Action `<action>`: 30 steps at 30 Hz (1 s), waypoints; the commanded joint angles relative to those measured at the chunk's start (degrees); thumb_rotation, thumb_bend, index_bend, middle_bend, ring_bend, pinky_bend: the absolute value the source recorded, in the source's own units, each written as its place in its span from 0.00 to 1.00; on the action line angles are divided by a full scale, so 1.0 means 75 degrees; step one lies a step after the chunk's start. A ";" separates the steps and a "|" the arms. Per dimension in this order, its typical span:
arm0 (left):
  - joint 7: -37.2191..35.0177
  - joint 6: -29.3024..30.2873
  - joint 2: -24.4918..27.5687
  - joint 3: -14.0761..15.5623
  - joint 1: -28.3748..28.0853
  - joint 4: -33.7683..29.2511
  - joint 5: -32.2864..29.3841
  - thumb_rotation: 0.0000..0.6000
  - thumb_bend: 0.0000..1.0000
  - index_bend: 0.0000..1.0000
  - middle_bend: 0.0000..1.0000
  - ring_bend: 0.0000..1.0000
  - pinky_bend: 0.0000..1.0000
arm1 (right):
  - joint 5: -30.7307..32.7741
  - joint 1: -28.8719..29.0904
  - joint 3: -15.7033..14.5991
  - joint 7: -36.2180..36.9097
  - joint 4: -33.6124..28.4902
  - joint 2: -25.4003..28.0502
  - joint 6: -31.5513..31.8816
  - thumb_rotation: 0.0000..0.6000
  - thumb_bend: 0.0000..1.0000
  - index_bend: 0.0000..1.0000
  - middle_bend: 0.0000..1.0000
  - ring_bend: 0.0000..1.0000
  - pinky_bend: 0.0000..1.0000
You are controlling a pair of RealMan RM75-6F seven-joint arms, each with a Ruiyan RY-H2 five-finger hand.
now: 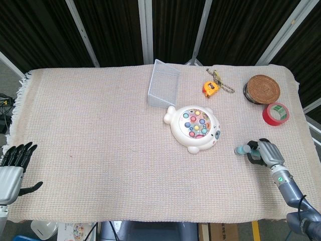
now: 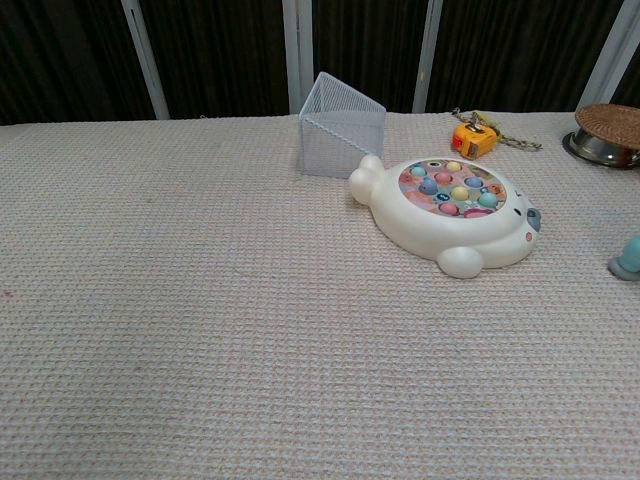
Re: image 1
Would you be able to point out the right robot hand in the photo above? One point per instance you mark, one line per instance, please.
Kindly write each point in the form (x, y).
(272, 153)

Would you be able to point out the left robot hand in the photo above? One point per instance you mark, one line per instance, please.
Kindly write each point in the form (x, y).
(10, 170)

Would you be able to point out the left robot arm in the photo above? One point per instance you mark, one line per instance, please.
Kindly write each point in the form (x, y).
(3, 221)

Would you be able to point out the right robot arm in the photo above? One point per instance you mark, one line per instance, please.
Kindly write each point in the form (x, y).
(291, 190)

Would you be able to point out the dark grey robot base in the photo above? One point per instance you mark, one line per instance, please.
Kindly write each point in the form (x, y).
(150, 232)

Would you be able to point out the red tape roll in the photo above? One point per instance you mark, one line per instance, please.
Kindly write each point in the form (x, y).
(269, 118)

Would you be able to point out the stainless steel bowl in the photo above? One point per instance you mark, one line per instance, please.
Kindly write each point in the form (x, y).
(246, 95)

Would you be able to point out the round woven rattan coaster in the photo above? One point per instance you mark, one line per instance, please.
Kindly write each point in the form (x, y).
(264, 89)

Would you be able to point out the white plastic appliance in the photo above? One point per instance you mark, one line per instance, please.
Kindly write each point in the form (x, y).
(43, 229)

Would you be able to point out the orange tape measure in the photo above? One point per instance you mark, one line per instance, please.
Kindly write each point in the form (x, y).
(210, 88)

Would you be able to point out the printed toy packaging box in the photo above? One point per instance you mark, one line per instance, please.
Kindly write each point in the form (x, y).
(75, 232)

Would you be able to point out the white seal fishing toy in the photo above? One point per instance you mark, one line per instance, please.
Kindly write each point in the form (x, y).
(180, 135)

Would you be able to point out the brown cardboard box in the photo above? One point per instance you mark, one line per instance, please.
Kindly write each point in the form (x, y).
(220, 232)

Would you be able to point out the beige woven table cloth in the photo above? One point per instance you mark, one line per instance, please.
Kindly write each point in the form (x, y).
(105, 150)

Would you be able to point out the black pleated curtain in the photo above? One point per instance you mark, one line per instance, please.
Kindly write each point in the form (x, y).
(115, 30)

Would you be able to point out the white metal frame post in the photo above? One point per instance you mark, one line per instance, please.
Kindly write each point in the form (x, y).
(313, 130)
(11, 64)
(82, 32)
(283, 32)
(200, 32)
(146, 32)

